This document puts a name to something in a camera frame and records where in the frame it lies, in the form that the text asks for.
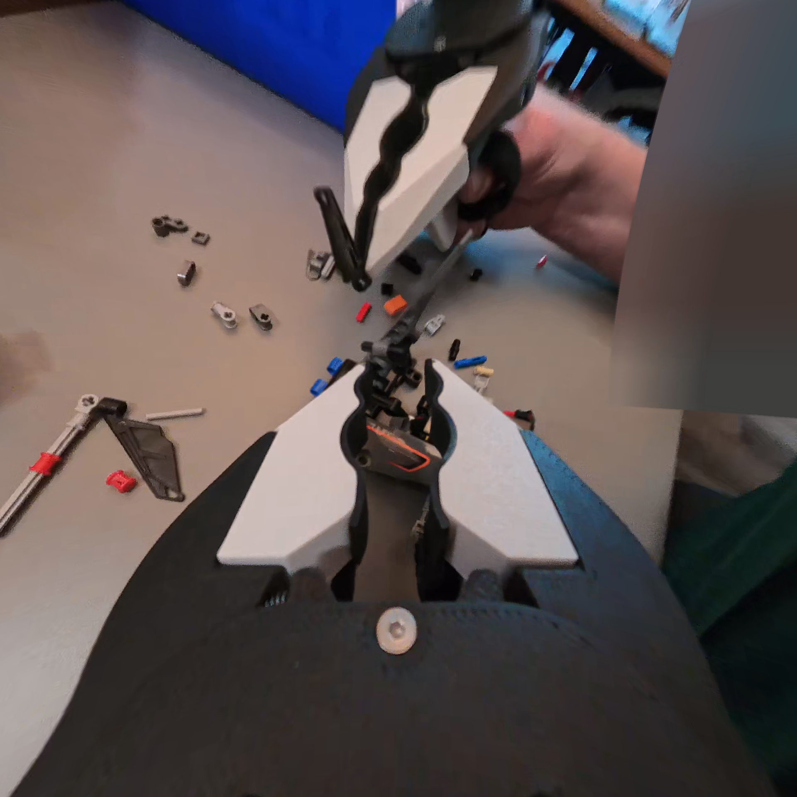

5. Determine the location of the grey axle black panel assembly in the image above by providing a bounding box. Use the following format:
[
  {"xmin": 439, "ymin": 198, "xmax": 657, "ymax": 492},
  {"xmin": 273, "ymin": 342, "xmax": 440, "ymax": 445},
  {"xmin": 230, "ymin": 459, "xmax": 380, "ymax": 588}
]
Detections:
[{"xmin": 0, "ymin": 394, "xmax": 186, "ymax": 536}]

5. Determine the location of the person's green shirt torso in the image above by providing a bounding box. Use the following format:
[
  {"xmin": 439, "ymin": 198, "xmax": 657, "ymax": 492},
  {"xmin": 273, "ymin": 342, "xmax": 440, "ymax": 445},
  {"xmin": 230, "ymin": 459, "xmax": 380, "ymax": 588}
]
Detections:
[{"xmin": 660, "ymin": 461, "xmax": 797, "ymax": 797}]

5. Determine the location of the blue plastic bin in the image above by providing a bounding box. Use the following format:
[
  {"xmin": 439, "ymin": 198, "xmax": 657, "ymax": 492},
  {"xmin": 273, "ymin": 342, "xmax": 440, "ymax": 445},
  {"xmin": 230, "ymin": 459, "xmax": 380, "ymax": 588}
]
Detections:
[{"xmin": 118, "ymin": 0, "xmax": 399, "ymax": 134}]

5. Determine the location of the person's right hand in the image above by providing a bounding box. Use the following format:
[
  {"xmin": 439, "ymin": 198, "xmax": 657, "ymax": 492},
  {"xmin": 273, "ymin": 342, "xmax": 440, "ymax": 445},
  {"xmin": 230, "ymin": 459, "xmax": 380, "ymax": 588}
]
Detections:
[{"xmin": 461, "ymin": 93, "xmax": 648, "ymax": 284}]

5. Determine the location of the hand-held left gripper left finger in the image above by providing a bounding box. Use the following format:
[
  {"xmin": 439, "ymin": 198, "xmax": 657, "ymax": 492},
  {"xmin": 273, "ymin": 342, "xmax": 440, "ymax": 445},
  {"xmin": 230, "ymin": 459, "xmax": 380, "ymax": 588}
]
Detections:
[{"xmin": 217, "ymin": 361, "xmax": 374, "ymax": 601}]

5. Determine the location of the grey orange-striped lego panel assembly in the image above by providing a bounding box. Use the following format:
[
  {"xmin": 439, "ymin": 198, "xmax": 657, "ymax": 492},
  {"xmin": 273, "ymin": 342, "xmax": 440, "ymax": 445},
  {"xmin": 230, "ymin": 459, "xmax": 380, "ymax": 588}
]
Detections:
[{"xmin": 358, "ymin": 240, "xmax": 477, "ymax": 499}]

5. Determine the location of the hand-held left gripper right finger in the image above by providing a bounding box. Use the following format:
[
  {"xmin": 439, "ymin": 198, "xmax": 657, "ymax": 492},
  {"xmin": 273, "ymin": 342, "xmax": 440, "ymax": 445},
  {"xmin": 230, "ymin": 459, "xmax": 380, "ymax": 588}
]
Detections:
[{"xmin": 414, "ymin": 358, "xmax": 580, "ymax": 601}]

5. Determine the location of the wooden desk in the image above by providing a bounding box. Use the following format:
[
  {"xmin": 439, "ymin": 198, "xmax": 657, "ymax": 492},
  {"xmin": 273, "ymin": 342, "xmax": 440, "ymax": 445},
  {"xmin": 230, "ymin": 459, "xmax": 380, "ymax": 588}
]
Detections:
[{"xmin": 551, "ymin": 0, "xmax": 670, "ymax": 76}]

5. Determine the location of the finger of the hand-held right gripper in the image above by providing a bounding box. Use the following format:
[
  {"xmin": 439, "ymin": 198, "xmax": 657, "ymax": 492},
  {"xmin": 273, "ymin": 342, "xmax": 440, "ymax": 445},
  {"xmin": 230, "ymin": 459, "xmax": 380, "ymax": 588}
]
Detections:
[
  {"xmin": 364, "ymin": 65, "xmax": 500, "ymax": 281},
  {"xmin": 344, "ymin": 78, "xmax": 430, "ymax": 281}
]

